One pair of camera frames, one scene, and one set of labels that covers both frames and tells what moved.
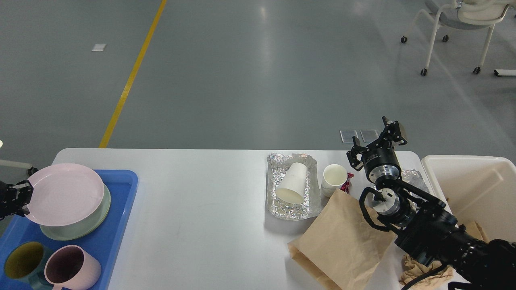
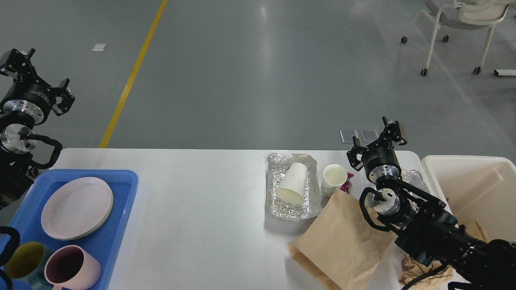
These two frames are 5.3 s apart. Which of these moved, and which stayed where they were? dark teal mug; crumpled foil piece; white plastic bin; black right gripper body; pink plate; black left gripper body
Moved: black left gripper body; pink plate
Stayed: dark teal mug; crumpled foil piece; white plastic bin; black right gripper body
